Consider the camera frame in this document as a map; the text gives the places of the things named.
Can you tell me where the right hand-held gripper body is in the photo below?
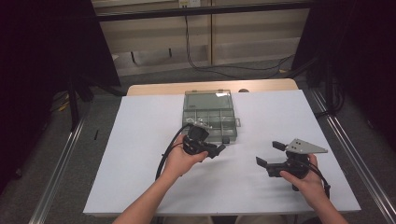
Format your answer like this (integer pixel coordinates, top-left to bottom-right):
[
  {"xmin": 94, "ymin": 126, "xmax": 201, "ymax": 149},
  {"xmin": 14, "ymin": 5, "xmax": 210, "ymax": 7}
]
[{"xmin": 264, "ymin": 137, "xmax": 329, "ymax": 191}]

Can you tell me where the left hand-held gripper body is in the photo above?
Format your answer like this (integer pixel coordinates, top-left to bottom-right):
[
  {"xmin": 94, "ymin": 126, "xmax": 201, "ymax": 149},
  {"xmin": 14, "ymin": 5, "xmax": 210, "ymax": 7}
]
[{"xmin": 181, "ymin": 121, "xmax": 219, "ymax": 159}]

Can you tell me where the grey transparent compartment box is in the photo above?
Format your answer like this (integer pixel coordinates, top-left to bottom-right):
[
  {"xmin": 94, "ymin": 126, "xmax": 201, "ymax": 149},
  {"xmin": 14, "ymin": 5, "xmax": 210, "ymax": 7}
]
[{"xmin": 181, "ymin": 89, "xmax": 243, "ymax": 146}]

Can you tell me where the person's right hand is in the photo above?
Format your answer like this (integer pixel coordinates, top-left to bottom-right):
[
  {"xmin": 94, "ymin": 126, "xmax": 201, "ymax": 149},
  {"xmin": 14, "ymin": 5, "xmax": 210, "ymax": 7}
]
[{"xmin": 278, "ymin": 153, "xmax": 329, "ymax": 203}]

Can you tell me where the person's left hand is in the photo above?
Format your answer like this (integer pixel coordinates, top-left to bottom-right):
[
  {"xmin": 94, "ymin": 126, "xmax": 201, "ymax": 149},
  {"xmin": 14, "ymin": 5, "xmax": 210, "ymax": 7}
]
[{"xmin": 161, "ymin": 142, "xmax": 210, "ymax": 182}]

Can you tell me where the white table board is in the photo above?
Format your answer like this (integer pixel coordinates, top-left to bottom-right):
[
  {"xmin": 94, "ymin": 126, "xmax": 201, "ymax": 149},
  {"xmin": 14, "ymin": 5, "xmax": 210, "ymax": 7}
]
[{"xmin": 82, "ymin": 89, "xmax": 362, "ymax": 217}]

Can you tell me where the person's right leg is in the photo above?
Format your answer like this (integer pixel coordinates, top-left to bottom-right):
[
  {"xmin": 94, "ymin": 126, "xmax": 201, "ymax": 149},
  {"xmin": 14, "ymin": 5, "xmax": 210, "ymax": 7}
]
[{"xmin": 234, "ymin": 215, "xmax": 297, "ymax": 224}]

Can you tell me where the person's leg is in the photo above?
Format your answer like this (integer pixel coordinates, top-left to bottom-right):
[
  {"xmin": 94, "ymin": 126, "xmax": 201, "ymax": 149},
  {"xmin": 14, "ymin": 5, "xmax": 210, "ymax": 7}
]
[
  {"xmin": 163, "ymin": 216, "xmax": 215, "ymax": 224},
  {"xmin": 234, "ymin": 215, "xmax": 297, "ymax": 224}
]

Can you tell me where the light wooden table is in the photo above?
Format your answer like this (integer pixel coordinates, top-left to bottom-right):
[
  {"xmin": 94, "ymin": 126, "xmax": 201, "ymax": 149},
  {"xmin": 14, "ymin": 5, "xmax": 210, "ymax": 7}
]
[{"xmin": 126, "ymin": 77, "xmax": 300, "ymax": 97}]

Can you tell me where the person's left leg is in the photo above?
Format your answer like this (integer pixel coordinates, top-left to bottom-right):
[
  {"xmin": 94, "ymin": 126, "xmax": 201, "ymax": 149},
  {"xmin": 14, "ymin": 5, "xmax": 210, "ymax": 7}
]
[{"xmin": 163, "ymin": 216, "xmax": 215, "ymax": 224}]

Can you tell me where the black curtain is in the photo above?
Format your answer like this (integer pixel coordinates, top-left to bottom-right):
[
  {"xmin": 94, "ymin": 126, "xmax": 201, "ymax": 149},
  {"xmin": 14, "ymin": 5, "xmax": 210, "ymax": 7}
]
[
  {"xmin": 0, "ymin": 0, "xmax": 122, "ymax": 190},
  {"xmin": 291, "ymin": 0, "xmax": 396, "ymax": 152}
]

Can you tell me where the black horizontal bar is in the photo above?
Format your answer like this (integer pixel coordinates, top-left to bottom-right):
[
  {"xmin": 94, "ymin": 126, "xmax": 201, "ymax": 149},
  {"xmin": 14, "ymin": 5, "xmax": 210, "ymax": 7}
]
[{"xmin": 95, "ymin": 1, "xmax": 316, "ymax": 22}]

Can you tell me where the black metal stand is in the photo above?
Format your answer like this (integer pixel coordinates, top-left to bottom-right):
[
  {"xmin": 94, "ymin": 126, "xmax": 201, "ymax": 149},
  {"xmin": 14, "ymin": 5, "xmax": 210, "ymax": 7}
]
[{"xmin": 65, "ymin": 74, "xmax": 95, "ymax": 133}]

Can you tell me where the white power socket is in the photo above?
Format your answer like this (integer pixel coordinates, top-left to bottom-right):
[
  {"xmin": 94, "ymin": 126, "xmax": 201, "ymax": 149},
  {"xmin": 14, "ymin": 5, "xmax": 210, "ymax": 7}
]
[{"xmin": 178, "ymin": 0, "xmax": 202, "ymax": 9}]

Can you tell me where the left hand-held gripper cable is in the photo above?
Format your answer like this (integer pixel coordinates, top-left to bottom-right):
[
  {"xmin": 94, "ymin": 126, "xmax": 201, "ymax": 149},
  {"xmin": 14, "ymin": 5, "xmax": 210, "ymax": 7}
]
[{"xmin": 154, "ymin": 122, "xmax": 194, "ymax": 182}]

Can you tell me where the hand-held gripper cable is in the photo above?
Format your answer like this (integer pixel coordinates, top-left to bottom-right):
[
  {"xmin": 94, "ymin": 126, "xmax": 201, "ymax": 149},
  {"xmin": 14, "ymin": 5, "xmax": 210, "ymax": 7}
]
[
  {"xmin": 307, "ymin": 161, "xmax": 332, "ymax": 201},
  {"xmin": 154, "ymin": 122, "xmax": 194, "ymax": 182}
]

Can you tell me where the right hand-held gripper cable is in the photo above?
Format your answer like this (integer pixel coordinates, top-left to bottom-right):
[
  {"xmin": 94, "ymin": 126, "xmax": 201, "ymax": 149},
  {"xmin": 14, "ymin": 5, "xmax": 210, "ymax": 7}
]
[{"xmin": 307, "ymin": 161, "xmax": 332, "ymax": 201}]

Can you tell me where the aluminium floor rail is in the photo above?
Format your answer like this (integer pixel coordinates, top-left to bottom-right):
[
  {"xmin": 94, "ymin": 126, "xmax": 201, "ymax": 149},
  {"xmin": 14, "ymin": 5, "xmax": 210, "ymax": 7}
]
[
  {"xmin": 310, "ymin": 89, "xmax": 396, "ymax": 219},
  {"xmin": 28, "ymin": 114, "xmax": 88, "ymax": 224}
]

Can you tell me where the bundle of black cables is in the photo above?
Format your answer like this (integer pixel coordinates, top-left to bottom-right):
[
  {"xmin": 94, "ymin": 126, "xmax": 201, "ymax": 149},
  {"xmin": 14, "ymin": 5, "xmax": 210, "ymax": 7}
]
[{"xmin": 313, "ymin": 79, "xmax": 346, "ymax": 119}]

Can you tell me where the long black floor cable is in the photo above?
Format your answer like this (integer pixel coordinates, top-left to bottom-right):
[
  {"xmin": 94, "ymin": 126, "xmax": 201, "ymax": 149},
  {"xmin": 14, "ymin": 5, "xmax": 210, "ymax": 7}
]
[{"xmin": 184, "ymin": 14, "xmax": 295, "ymax": 80}]

